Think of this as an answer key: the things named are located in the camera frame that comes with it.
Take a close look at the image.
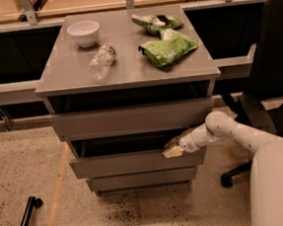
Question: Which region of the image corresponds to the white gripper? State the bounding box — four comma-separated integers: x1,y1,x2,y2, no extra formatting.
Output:
162,128,200,158

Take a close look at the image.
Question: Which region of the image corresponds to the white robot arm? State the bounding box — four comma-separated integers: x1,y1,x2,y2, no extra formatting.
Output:
162,112,283,226

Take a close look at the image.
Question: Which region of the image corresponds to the grey top drawer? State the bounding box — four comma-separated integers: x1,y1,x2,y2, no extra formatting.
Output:
51,97,214,141

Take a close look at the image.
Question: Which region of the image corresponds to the grey drawer cabinet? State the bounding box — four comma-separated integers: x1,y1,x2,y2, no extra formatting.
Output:
28,1,231,200

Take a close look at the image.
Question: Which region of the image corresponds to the large green chip bag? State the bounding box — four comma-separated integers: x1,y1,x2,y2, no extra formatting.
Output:
138,29,199,68

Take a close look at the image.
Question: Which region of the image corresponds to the black office chair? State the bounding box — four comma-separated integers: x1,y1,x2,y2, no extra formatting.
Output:
204,0,283,189

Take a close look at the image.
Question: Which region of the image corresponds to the clear plastic bottle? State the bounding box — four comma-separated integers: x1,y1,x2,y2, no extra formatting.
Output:
88,42,116,82

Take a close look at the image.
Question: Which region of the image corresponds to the small green chip bag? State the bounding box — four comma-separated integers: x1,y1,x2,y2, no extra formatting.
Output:
131,14,184,35

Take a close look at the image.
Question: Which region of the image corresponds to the white ceramic bowl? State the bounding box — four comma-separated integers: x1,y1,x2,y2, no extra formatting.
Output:
67,21,101,47

